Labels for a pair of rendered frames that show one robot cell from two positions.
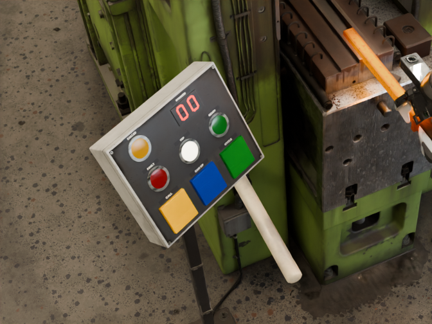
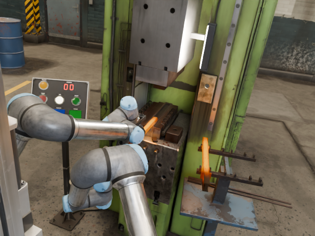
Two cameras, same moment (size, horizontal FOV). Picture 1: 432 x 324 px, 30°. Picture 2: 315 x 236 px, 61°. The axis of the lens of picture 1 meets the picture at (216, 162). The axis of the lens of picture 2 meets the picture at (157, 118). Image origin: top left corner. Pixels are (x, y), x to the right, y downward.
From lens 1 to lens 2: 1.46 m
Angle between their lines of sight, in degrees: 35
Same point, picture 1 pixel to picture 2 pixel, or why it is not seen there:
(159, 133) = (53, 86)
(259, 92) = not seen: hidden behind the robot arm
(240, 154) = (76, 115)
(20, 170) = (91, 145)
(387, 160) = (147, 181)
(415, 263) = not seen: outside the picture
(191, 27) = (102, 79)
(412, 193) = (159, 212)
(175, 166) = (51, 100)
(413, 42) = (170, 132)
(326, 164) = not seen: hidden behind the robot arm
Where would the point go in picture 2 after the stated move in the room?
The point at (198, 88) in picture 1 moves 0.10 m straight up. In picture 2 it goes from (77, 84) to (77, 69)
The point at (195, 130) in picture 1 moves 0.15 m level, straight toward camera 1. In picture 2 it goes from (66, 95) to (45, 102)
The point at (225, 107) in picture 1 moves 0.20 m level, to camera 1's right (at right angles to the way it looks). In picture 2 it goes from (82, 98) to (105, 108)
